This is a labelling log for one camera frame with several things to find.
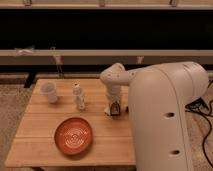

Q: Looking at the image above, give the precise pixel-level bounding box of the black cable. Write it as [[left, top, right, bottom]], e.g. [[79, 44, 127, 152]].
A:
[[185, 79, 213, 168]]

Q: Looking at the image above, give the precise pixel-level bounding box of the translucent plastic cup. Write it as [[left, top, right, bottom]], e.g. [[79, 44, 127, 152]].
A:
[[40, 82, 58, 103]]

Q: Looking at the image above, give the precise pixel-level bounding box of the white plastic bottle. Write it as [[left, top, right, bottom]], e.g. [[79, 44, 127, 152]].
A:
[[73, 83, 85, 110]]

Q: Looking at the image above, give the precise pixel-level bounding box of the white sponge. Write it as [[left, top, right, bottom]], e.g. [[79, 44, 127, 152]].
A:
[[104, 107, 111, 116]]

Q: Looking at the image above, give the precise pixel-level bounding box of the orange ribbed plate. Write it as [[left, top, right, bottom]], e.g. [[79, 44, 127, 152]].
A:
[[54, 117, 93, 155]]

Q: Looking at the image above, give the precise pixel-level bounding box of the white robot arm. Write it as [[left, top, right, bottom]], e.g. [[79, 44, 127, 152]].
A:
[[100, 62, 208, 171]]

